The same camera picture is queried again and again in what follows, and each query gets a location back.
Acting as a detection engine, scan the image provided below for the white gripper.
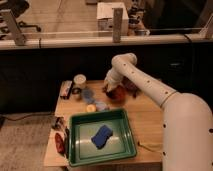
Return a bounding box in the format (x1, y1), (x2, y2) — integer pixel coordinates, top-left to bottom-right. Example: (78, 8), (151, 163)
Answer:
(104, 68), (121, 91)

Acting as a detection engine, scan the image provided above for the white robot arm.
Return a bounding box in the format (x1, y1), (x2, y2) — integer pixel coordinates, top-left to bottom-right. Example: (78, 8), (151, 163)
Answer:
(104, 53), (213, 171)

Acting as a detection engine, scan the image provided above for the red bowl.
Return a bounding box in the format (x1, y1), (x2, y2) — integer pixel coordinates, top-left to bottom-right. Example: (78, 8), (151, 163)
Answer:
(106, 86), (126, 103)

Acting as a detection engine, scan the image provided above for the dark purple cloth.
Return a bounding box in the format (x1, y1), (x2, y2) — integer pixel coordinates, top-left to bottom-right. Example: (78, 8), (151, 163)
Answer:
(122, 78), (139, 98)

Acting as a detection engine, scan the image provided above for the blue round lid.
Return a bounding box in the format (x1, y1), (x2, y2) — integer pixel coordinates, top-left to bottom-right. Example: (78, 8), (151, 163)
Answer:
(81, 88), (95, 104)

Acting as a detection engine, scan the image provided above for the light blue small object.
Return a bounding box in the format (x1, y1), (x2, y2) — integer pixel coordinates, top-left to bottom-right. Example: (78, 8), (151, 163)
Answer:
(96, 101), (109, 111)

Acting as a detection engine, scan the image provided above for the white cylindrical cup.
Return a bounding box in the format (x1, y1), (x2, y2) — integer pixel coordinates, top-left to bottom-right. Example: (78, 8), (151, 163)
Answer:
(73, 74), (86, 89)

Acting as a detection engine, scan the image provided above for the yellow round toy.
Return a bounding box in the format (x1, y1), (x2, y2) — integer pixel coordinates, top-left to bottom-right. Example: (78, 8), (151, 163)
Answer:
(86, 104), (97, 112)

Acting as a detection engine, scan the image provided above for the green plastic tray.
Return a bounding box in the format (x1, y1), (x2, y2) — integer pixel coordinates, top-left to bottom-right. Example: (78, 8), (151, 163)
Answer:
(68, 108), (137, 167)

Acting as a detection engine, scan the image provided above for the blue sponge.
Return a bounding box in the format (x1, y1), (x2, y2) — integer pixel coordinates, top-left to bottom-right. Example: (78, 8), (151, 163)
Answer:
(91, 125), (113, 149)

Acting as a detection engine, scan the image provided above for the dark metal clamp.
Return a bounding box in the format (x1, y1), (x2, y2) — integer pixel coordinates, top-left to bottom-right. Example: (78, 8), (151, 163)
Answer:
(51, 117), (65, 130)

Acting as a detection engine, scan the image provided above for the white cardboard box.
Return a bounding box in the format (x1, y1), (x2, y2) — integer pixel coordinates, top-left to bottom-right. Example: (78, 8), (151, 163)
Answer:
(97, 2), (129, 35)

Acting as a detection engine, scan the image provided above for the black office chair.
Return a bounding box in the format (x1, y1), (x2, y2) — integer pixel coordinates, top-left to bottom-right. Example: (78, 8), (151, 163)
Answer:
(0, 0), (41, 33)

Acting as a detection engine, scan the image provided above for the metal frame post middle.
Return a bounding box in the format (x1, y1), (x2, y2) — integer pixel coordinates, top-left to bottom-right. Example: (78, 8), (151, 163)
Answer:
(112, 8), (123, 43)

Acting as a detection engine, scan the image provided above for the metal frame post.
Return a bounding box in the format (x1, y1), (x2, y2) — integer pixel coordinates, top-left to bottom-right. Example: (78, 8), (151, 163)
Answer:
(0, 9), (26, 46)
(112, 8), (123, 43)
(199, 13), (213, 39)

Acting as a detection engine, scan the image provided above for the red handled tool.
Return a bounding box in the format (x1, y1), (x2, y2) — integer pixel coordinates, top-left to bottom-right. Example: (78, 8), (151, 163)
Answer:
(55, 133), (65, 154)

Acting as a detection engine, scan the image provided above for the metal frame post right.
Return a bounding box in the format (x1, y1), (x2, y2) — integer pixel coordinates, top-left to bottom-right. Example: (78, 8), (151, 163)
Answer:
(199, 13), (213, 39)

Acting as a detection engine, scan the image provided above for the horizontal metal rail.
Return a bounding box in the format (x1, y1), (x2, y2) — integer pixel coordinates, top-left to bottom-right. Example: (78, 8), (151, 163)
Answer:
(0, 34), (213, 51)

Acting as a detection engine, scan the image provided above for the metal frame post left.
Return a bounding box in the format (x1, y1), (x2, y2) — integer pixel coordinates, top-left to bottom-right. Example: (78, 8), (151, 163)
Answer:
(0, 9), (26, 46)

